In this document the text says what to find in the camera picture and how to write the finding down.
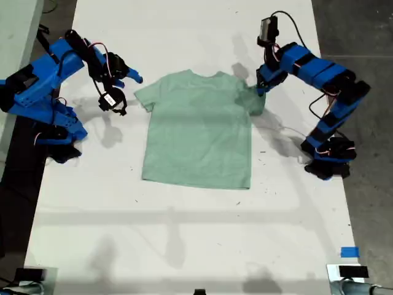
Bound pale green T-shirt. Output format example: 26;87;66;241
133;69;267;190

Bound black stand legs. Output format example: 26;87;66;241
36;25;66;73

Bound pale side table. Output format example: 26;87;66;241
0;0;44;173

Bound short blue tape strip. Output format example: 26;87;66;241
340;246;360;258

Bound small black box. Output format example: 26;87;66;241
338;265;369;279
14;268;47;281

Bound black camera stalk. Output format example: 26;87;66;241
103;80;128;117
262;42;276;67

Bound black labelled camera box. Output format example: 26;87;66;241
98;91;117;112

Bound black camera cable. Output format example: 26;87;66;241
90;72;104;99
274;11;309;52

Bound grey black camera box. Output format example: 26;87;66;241
257;14;280;47

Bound metal clamp bracket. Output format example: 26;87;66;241
325;263;393;295
0;266;58;295

